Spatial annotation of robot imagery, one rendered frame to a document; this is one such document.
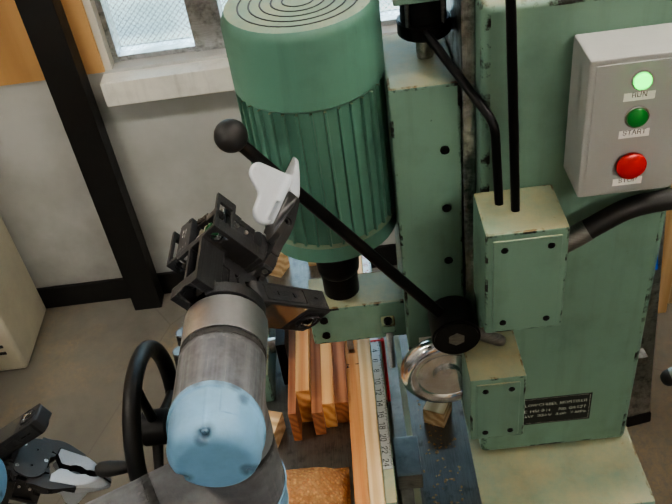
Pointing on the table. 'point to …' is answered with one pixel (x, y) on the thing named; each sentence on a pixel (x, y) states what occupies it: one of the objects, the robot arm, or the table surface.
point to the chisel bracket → (361, 310)
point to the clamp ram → (280, 350)
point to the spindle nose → (340, 278)
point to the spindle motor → (317, 111)
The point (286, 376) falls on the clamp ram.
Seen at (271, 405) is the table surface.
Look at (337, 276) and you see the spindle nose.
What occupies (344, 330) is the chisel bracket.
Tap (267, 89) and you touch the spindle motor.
